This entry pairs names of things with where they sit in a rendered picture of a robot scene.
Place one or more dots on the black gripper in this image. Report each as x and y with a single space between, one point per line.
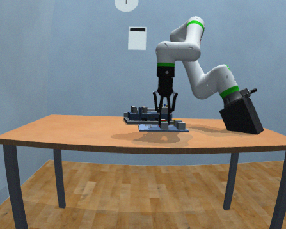
165 92

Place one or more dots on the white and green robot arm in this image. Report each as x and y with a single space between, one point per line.
186 48

